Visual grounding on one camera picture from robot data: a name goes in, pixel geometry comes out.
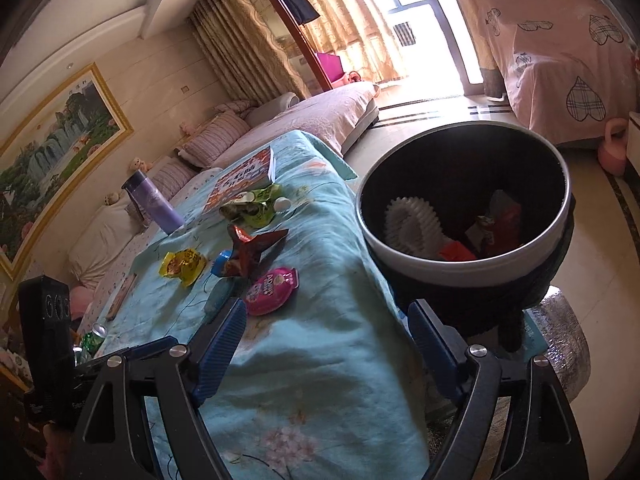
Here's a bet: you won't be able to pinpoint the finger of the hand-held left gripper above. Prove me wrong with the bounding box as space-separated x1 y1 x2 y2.
75 337 173 378

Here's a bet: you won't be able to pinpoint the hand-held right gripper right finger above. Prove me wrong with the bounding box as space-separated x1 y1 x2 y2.
410 300 588 480

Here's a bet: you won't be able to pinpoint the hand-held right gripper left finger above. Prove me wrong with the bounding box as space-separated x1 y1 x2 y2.
70 299 248 480

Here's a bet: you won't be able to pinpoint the black white-rimmed trash bin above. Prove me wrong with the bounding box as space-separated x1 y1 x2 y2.
354 121 577 353

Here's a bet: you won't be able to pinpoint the red plastic wrapper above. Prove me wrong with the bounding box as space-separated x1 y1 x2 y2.
439 241 476 261

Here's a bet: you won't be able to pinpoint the white paper cupcake liners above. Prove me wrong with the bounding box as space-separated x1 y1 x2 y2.
384 196 447 257

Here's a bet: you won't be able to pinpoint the pink cushion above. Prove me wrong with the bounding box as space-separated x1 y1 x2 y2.
67 287 96 319

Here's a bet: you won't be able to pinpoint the crushed green drink can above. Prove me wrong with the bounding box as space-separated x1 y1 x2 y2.
80 324 107 353

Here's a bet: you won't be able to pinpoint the translucent teal packet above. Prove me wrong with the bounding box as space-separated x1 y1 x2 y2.
205 277 236 323

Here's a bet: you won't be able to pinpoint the pink round snack packet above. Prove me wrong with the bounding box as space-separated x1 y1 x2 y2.
245 267 299 317

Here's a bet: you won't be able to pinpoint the yellow snack wrapper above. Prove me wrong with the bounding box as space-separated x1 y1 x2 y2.
159 249 207 288

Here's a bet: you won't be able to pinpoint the light blue floral tablecloth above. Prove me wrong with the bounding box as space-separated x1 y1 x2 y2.
75 130 431 480

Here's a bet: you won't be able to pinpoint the blue round cap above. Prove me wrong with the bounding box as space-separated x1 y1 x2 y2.
210 250 235 277

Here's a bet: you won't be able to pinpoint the white pillow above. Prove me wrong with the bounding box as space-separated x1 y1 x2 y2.
67 200 146 288

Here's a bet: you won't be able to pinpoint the dark red snack wrapper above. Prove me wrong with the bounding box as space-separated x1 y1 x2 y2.
227 224 290 278

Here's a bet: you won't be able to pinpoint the purple water bottle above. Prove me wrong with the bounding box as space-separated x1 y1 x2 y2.
121 170 185 235

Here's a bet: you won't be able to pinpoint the green snack wrapper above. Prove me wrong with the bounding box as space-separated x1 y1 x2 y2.
219 183 282 228

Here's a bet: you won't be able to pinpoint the large striped pillow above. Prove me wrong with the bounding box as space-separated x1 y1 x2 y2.
181 112 251 168
125 157 198 223

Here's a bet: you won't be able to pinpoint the framed landscape painting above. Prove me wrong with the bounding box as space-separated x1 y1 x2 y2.
0 62 135 281

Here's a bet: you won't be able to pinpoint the small striped pillow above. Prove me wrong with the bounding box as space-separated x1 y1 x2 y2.
215 100 261 121

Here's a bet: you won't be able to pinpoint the pink plastic jug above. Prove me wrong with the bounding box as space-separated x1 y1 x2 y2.
599 117 630 177

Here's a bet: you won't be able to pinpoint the magenta box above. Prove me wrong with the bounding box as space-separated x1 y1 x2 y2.
316 51 346 86

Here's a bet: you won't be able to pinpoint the pink heart print cover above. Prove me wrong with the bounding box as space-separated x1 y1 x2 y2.
475 0 640 148

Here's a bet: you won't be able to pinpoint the sheer patterned curtain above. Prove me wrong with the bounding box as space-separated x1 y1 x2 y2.
280 0 416 86

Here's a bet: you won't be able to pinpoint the dark hanging garment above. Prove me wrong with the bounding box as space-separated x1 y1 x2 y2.
280 0 321 25

